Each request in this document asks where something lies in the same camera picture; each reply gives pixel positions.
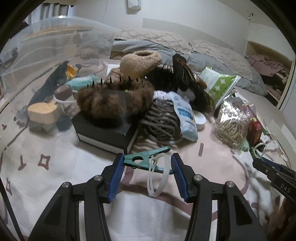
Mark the green clothespin with ties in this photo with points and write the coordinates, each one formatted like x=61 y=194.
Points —
x=152 y=161

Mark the black box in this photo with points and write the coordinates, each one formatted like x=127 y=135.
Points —
x=115 y=135

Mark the blue white medicine pouch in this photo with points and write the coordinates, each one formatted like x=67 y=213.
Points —
x=185 y=114

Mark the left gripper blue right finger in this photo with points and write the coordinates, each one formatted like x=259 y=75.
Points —
x=184 y=178

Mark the clear plastic storage bin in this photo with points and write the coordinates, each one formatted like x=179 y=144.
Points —
x=36 y=60

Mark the beige quilted pillow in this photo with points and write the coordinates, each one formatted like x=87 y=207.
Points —
x=231 y=59
x=164 y=38

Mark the white round jar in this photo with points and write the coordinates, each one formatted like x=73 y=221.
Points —
x=200 y=120

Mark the yellow toy gadget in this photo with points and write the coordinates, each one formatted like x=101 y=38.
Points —
x=71 y=72

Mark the bag of beige cord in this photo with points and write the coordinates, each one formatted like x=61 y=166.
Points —
x=232 y=123

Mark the brown furry scrunchie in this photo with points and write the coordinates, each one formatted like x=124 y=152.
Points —
x=114 y=98

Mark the grey blue duvet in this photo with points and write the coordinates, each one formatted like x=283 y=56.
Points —
x=196 y=61

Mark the green polka dot pouch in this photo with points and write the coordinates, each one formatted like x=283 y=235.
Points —
x=218 y=85

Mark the beige fluffy slipper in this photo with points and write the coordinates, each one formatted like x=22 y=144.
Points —
x=139 y=63

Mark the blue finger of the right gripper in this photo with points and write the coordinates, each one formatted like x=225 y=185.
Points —
x=277 y=166

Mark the red carton box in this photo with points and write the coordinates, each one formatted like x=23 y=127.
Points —
x=254 y=131

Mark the wooden cylinder block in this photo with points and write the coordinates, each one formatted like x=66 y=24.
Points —
x=43 y=113

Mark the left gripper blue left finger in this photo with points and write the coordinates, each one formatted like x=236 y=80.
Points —
x=111 y=179

